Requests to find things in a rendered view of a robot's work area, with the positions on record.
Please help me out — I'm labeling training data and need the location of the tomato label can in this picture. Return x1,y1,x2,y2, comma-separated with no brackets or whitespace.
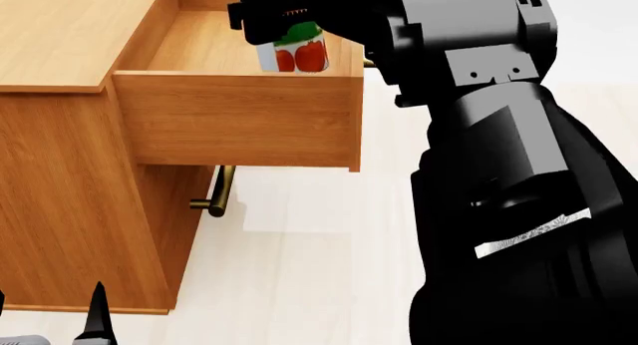
255,0,331,76

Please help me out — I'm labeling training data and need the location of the wooden cabinet drawer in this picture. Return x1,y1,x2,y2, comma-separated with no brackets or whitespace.
112,0,366,173

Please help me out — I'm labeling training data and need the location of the light wooden cabinet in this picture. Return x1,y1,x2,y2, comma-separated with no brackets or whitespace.
0,0,216,316

